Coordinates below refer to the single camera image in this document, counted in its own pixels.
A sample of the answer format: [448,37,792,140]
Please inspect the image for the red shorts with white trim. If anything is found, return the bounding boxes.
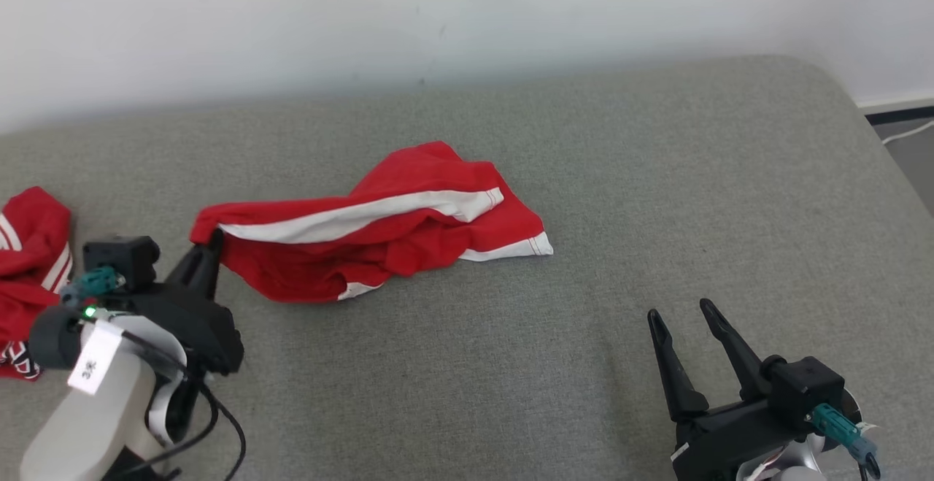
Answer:
[190,141,555,304]

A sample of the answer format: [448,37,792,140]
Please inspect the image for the white baseboard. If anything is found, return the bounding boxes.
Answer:
[855,93,934,115]

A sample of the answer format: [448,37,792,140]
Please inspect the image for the white paper tag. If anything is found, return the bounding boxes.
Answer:
[67,319,122,396]

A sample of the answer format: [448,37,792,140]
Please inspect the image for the teal camera connector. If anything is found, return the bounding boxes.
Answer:
[61,265,126,304]
[808,403,881,478]

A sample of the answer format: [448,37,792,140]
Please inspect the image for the white floor cable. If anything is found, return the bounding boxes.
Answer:
[881,119,934,147]

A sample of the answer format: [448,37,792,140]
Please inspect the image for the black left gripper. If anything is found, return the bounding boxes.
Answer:
[109,228,245,377]

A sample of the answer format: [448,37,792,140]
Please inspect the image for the teal left camera connector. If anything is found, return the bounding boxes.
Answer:
[61,265,126,304]

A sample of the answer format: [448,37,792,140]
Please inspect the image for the red jersey with white sleeves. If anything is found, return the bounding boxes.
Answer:
[0,186,74,382]

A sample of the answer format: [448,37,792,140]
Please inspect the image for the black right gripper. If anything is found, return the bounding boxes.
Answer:
[647,299,811,481]

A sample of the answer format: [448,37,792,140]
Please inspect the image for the teal right camera connector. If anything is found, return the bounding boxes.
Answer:
[808,403,881,478]

